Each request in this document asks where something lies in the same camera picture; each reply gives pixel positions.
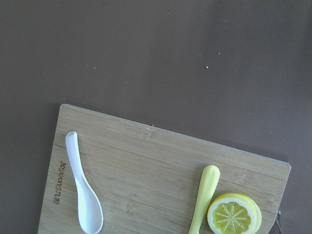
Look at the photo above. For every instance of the lemon slice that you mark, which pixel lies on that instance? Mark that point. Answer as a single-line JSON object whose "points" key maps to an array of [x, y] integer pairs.
{"points": [[234, 213]]}

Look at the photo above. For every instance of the bamboo cutting board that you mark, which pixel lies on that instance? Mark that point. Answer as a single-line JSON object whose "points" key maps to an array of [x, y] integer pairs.
{"points": [[147, 178]]}

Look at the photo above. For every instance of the white ceramic spoon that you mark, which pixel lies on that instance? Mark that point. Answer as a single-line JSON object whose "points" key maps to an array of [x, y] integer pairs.
{"points": [[90, 214]]}

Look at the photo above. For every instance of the yellow plastic knife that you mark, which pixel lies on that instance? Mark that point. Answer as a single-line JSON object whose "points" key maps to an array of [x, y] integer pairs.
{"points": [[207, 186]]}

